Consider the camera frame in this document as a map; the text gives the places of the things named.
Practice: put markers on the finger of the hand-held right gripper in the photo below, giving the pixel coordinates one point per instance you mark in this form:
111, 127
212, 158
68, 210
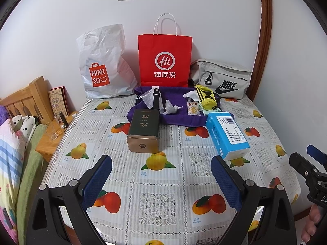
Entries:
300, 162
316, 152

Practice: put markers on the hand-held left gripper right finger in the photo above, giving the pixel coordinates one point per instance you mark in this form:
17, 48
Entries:
227, 181

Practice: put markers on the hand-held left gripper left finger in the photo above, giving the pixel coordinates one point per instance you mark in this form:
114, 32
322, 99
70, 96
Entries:
98, 181

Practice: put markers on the pale blue-green cloth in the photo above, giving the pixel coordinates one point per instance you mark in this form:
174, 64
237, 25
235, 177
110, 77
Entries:
214, 109

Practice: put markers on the fruit print sachet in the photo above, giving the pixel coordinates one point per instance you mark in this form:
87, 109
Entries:
192, 107

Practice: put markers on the yellow black pouch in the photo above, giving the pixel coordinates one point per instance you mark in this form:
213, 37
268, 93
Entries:
208, 99

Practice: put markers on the white paper tissue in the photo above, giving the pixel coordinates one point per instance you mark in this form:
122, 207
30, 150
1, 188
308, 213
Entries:
170, 109

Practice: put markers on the person's right hand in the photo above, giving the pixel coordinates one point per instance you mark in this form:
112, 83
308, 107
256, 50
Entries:
313, 222

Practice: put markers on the blue tissue pack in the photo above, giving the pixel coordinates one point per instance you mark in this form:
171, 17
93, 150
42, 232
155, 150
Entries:
224, 135

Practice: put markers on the wooden nightstand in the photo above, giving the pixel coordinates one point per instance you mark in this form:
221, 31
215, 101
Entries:
46, 148

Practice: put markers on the clear glass cup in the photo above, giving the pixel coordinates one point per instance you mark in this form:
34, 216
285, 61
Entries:
53, 131

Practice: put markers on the dark green tin box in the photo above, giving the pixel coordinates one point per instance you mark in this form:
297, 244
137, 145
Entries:
143, 127

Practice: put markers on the green bed sheet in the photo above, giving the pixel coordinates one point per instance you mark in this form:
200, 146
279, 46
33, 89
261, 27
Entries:
28, 173

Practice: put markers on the small dark bottle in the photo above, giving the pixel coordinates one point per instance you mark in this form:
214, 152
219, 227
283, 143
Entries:
63, 119

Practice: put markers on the purple towel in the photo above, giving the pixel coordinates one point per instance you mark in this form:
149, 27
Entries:
176, 119

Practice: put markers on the brown patterned book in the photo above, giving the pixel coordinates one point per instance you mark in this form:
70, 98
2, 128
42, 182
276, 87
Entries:
58, 102

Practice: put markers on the colourful printed blanket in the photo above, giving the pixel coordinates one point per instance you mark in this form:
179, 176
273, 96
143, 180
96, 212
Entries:
10, 171

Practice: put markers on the white spotted plush toy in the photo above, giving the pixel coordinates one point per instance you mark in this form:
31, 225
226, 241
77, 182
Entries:
15, 121
28, 126

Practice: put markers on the wooden headboard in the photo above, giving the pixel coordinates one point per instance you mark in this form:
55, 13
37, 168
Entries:
33, 97

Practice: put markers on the grey waist bag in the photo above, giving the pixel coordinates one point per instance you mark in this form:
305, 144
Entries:
224, 71

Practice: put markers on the white plastic shopping bag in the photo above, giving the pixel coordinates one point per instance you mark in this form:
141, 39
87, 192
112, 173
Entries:
102, 51

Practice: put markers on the red paper bag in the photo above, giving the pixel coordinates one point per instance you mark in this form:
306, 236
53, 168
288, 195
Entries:
163, 46

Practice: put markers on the brown wooden door frame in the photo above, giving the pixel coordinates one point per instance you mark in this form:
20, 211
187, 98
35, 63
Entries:
263, 30

